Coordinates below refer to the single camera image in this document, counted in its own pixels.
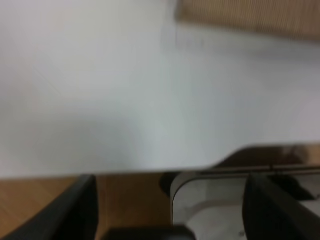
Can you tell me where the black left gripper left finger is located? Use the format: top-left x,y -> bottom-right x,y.
2,175 -> 99,240

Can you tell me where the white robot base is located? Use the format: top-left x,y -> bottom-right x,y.
159,172 -> 320,240

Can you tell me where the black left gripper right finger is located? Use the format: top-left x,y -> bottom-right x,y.
242,174 -> 320,240

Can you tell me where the brown linen tote bag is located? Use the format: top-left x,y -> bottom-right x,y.
175,0 -> 320,42

